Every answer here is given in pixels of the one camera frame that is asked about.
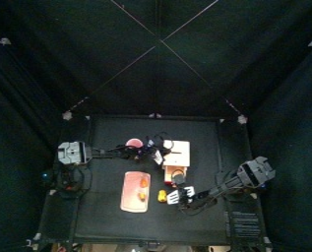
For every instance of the pink cutting board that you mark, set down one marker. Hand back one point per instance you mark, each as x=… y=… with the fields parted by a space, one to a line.
x=136 y=192

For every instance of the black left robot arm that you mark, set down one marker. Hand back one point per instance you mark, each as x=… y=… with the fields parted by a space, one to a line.
x=74 y=152

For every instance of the orange toy carrot piece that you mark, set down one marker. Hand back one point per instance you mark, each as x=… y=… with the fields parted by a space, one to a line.
x=141 y=196
x=144 y=182

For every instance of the yellow toy corn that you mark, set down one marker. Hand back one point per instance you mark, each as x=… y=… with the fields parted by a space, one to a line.
x=162 y=196

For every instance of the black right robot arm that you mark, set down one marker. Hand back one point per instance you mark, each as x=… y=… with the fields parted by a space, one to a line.
x=249 y=174

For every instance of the white toy box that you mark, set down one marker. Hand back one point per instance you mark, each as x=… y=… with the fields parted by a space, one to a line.
x=177 y=153

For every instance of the pink toy bowl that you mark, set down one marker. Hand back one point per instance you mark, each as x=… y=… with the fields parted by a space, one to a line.
x=134 y=143

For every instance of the white text label sticker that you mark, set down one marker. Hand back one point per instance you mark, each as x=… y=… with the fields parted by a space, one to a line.
x=244 y=224

